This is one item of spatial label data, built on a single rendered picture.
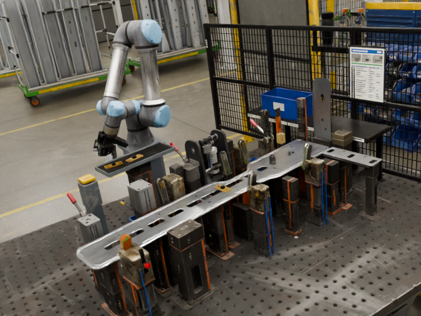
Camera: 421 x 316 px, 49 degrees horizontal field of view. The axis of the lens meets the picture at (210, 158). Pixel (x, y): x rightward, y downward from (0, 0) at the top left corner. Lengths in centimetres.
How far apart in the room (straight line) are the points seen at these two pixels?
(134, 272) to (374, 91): 165
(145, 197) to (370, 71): 140
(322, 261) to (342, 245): 15
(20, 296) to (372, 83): 205
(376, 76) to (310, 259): 108
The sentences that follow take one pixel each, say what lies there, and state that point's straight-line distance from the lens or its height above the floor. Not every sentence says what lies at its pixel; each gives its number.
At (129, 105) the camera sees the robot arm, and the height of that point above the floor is 139.
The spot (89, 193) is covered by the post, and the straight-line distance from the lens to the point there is 211.
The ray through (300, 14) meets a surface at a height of 145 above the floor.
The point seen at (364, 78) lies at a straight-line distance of 271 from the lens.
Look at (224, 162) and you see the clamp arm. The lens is 229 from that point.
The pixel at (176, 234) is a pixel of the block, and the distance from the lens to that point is 180.
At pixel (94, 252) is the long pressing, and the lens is 187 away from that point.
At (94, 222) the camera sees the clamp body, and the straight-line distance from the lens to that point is 196.
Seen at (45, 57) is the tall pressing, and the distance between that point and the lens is 883.
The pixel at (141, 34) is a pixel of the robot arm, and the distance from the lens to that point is 233.
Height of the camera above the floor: 197
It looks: 23 degrees down
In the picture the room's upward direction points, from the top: 8 degrees counter-clockwise
